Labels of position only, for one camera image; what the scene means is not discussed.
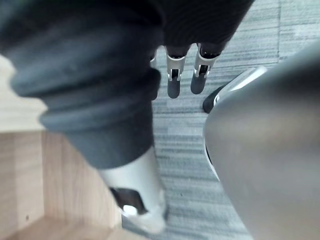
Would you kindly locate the silver robot leg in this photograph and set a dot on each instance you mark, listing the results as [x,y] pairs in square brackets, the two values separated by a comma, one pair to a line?
[270,155]

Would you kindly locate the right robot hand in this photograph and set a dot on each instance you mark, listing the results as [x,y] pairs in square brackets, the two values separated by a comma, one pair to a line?
[82,75]

